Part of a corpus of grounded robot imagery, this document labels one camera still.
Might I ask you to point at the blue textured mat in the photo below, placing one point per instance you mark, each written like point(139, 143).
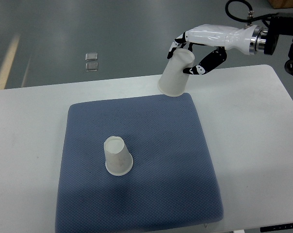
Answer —
point(172, 182)

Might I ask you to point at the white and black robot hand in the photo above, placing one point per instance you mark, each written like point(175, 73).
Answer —
point(248, 40)

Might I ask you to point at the white paper cup on mat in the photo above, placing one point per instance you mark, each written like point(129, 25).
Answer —
point(118, 160)

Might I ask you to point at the wooden furniture corner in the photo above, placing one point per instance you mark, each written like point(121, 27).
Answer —
point(281, 4)

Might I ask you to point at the upper metal floor plate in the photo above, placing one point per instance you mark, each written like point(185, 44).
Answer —
point(91, 56)

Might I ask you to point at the white paper cup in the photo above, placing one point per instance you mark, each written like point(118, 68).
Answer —
point(173, 81)
point(118, 160)

